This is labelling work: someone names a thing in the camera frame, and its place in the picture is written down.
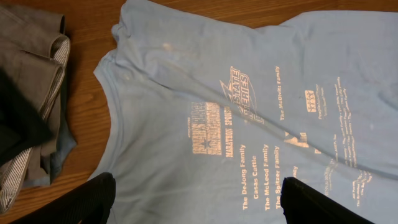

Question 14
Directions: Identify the folded black Nike shirt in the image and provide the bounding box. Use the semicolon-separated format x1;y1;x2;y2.
1;70;53;165

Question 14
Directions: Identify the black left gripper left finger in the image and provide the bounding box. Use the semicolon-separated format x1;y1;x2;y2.
12;172;116;224

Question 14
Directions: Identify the light blue printed t-shirt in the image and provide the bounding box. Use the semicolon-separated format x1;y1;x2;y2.
95;1;397;223

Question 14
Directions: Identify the folded blue garment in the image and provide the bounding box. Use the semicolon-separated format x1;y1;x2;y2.
22;111;76;188

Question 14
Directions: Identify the folded grey shirt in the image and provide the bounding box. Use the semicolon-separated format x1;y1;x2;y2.
1;4;70;185

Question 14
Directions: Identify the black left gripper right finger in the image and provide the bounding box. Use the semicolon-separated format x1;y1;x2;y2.
280;177;371;224

